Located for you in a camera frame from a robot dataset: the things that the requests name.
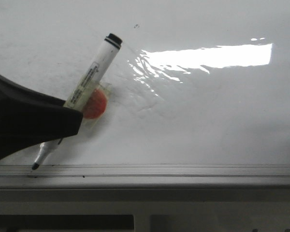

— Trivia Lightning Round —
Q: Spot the white black whiteboard marker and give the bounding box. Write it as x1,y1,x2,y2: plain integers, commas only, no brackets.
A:
31,33,123,170

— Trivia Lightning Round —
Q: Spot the red round magnet with tape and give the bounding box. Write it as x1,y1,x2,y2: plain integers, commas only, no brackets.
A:
82,83,112,130

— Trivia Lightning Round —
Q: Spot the white whiteboard with aluminium frame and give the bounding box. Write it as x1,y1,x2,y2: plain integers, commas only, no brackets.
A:
0,0,290,189

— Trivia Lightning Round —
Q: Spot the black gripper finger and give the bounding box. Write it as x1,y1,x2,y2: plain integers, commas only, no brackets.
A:
0,75,83,160

